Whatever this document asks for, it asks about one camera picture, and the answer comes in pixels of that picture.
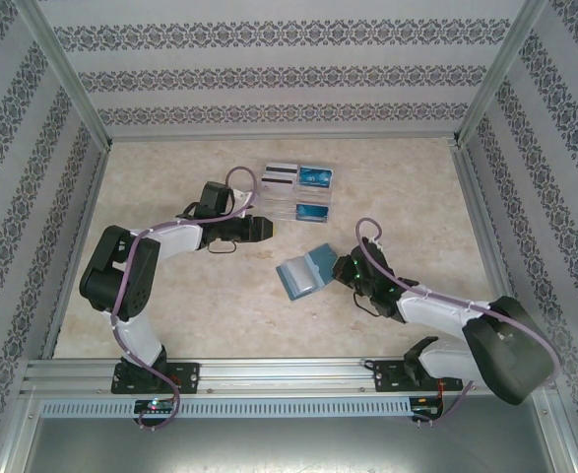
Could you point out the aluminium frame post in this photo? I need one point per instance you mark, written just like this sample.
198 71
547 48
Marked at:
15 433
557 433
73 74
496 74

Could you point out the clear acrylic card stand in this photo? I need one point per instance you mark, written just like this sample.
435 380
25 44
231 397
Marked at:
278 207

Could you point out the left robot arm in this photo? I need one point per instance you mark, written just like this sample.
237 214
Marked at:
101 281

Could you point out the blue leather card holder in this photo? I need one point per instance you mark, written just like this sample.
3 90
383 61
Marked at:
303 273

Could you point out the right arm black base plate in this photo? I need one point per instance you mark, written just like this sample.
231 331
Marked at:
384 377

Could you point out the aluminium frame rail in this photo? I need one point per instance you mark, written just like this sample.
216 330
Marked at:
283 141

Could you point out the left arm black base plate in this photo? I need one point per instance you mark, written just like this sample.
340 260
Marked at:
190 377

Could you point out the grey metal panel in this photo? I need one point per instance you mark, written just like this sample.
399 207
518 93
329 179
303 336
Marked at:
288 448

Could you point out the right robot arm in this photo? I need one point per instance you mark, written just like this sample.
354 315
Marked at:
505 355

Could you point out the blue credit card stack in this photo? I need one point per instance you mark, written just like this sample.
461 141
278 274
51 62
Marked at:
316 175
311 212

